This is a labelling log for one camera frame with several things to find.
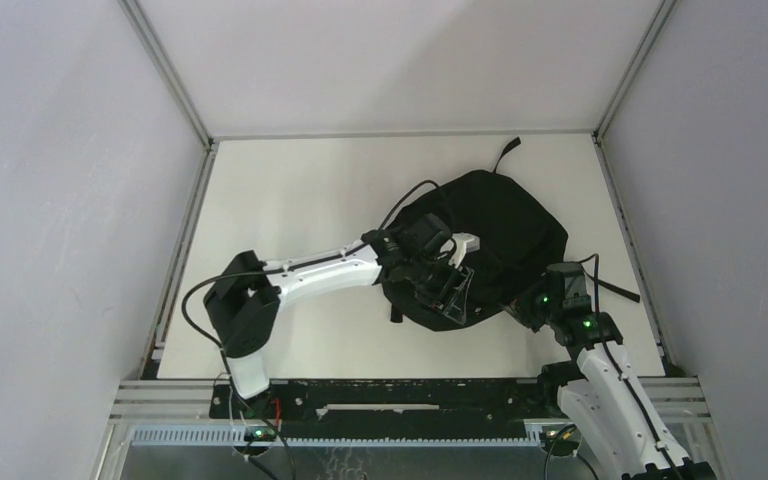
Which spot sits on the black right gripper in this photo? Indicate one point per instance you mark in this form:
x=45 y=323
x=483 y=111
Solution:
x=523 y=309

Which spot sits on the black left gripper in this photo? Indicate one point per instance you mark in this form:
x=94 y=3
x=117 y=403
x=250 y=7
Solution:
x=452 y=304

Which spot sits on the black backpack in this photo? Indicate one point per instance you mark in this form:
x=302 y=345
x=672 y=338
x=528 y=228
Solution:
x=519 y=239

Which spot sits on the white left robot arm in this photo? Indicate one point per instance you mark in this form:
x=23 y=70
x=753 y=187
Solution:
x=244 y=302

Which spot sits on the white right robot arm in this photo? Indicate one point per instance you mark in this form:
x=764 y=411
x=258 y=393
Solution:
x=597 y=389

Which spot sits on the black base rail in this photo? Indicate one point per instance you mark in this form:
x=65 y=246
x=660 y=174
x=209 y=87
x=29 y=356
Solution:
x=445 y=409

